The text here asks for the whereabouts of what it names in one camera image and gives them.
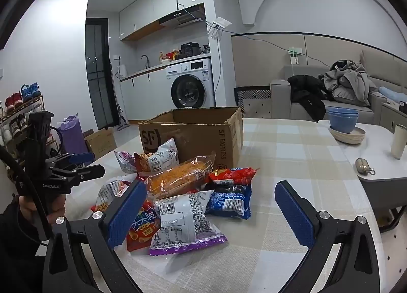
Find black cable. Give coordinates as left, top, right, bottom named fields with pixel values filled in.
left=0, top=147, right=51, bottom=239

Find brown cardboard box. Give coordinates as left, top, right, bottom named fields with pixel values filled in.
left=138, top=106, right=245, bottom=169

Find grey sofa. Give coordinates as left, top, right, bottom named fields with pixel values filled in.
left=270, top=48, right=407, bottom=125

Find checked beige tablecloth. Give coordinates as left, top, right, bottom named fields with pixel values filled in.
left=41, top=118, right=391, bottom=293

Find black jacket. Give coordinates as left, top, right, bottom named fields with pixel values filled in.
left=288, top=74, right=333, bottom=122

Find white wall cabinets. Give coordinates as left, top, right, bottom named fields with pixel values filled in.
left=119, top=0, right=201, bottom=41

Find red chips packet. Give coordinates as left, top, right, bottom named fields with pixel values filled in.
left=125, top=199, right=156, bottom=252

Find beige low cabinet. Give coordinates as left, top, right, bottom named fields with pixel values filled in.
left=380, top=91, right=407, bottom=128

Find white cup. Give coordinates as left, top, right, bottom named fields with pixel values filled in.
left=391, top=123, right=407, bottom=160

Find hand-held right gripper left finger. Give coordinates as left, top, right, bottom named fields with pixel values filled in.
left=43, top=180, right=150, bottom=293

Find pile of grey clothes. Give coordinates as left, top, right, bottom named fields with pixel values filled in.
left=319, top=59, right=379, bottom=107

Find white red-print snack packet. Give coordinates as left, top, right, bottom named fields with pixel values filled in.
left=91, top=177, right=140, bottom=214

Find white router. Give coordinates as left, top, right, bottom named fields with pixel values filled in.
left=207, top=17, right=232, bottom=39

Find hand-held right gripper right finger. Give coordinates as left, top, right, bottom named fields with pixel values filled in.
left=275, top=180, right=380, bottom=293

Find white kitchen counter cabinet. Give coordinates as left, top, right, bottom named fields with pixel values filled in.
left=119, top=66, right=174, bottom=123

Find range hood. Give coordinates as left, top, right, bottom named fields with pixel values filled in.
left=158, top=3, right=206, bottom=30

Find white marble coffee table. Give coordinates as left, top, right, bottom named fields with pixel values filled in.
left=318, top=120, right=407, bottom=233

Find floor cardboard box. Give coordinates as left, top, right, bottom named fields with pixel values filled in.
left=84, top=128, right=118, bottom=160

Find pair of blue shoes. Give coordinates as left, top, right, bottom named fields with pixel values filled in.
left=21, top=82, right=42, bottom=101

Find orange clear snack packet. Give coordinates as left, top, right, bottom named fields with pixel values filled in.
left=147, top=151, right=217, bottom=202

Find beige plate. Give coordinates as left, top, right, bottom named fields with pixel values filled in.
left=329, top=125, right=367, bottom=145

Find white noodle snack packet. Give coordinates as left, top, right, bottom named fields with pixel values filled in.
left=114, top=138, right=179, bottom=175

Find black glass door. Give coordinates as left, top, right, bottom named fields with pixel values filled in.
left=85, top=17, right=119, bottom=131

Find purple bag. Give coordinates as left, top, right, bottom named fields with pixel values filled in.
left=59, top=115, right=88, bottom=155

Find red cookie packet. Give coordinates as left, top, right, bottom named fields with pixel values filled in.
left=208, top=167, right=260, bottom=186

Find light blue pillow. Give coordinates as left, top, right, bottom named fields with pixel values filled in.
left=378, top=86, right=407, bottom=103

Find person's left forearm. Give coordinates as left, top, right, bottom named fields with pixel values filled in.
left=0, top=201, right=51, bottom=293

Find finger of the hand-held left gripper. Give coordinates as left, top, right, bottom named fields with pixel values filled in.
left=51, top=165, right=105, bottom=193
left=46, top=152, right=95, bottom=169

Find person's left hand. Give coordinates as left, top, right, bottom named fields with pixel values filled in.
left=17, top=195, right=66, bottom=228

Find blue bowl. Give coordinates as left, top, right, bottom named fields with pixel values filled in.
left=327, top=107, right=359, bottom=117
left=327, top=112, right=359, bottom=135

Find pair of red shoes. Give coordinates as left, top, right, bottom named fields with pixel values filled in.
left=5, top=92, right=24, bottom=112

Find shoe rack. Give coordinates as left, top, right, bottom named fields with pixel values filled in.
left=0, top=94, right=61, bottom=166

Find blue cookie packet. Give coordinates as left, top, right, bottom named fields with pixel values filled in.
left=205, top=184, right=252, bottom=220

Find purple-edged white snack packet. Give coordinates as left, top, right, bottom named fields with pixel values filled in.
left=149, top=189, right=228, bottom=256

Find black pressure cooker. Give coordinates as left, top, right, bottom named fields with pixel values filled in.
left=181, top=42, right=201, bottom=58

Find white wall socket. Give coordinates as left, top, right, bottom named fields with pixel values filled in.
left=286, top=47, right=302, bottom=65

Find white washing machine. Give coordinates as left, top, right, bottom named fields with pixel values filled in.
left=165, top=58, right=216, bottom=110

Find small grey pouch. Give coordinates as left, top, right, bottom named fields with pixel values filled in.
left=355, top=158, right=376, bottom=176

